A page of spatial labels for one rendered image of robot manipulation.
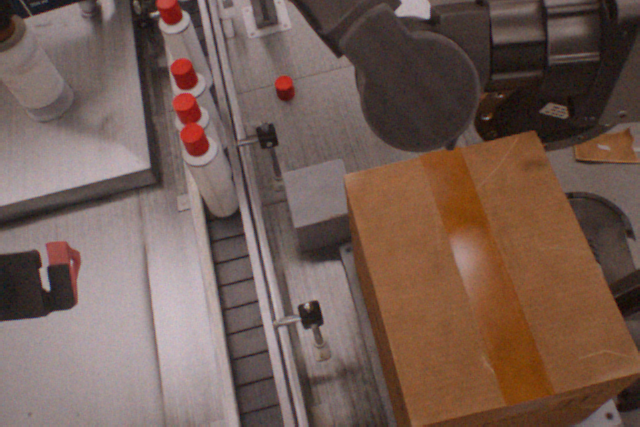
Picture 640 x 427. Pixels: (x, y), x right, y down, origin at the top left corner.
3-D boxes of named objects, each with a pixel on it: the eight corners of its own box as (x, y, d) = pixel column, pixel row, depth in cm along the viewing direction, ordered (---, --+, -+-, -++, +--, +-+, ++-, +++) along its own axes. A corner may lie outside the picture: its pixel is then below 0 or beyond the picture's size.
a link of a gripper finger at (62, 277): (30, 231, 73) (-17, 254, 63) (93, 224, 72) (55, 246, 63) (41, 291, 74) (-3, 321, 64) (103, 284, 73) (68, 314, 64)
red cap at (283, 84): (292, 83, 125) (289, 72, 122) (297, 97, 123) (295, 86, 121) (274, 89, 125) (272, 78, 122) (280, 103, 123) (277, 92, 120)
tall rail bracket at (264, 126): (245, 178, 116) (224, 123, 102) (285, 167, 116) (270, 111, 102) (248, 193, 114) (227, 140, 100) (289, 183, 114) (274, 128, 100)
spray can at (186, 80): (196, 136, 115) (161, 57, 98) (226, 128, 115) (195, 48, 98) (201, 160, 112) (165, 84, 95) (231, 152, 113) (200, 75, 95)
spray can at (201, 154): (206, 194, 109) (170, 122, 91) (237, 186, 109) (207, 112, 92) (211, 222, 106) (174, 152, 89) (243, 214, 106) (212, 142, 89)
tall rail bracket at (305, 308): (280, 343, 100) (261, 305, 86) (327, 330, 101) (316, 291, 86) (284, 363, 99) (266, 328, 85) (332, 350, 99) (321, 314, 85)
